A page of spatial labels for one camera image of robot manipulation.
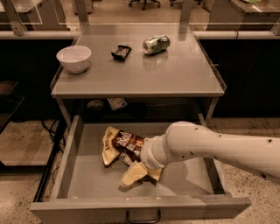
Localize grey open top drawer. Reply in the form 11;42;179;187
31;116;251;224

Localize patterned packet under counter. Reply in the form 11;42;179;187
108;98;127;111

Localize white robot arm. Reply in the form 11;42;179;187
121;122;280;187

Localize grey counter cabinet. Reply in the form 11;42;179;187
52;24;224;121

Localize background desk left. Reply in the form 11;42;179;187
0;0;71;32

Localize background desk right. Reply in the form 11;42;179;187
206;0;280;32

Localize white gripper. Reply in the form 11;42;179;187
120;136;165;187

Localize small black snack packet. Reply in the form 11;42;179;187
111;45;132;62

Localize black floor cables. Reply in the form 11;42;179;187
40;117;67;185

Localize green soda can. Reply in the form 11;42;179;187
143;35;170;55

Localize background desk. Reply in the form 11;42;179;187
206;0;280;32
0;0;71;32

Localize black office chair base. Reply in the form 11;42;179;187
128;0;161;11

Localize brown chip bag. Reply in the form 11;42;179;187
102;126;149;170

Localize dark round object under counter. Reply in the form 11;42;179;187
87;100;104;116

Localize black drawer handle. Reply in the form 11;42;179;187
125;210;161;224

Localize white bowl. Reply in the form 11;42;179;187
56;45;92;74

